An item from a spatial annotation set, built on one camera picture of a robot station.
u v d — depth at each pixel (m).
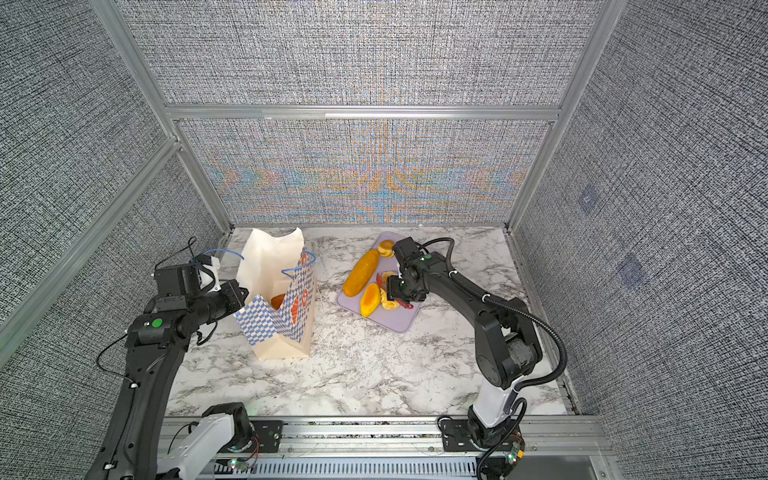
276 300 0.68
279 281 0.98
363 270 1.00
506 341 0.48
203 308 0.59
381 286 0.95
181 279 0.53
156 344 0.46
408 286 0.75
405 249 0.72
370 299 0.95
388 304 0.93
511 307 0.47
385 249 1.06
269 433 0.73
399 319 0.92
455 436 0.73
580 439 0.75
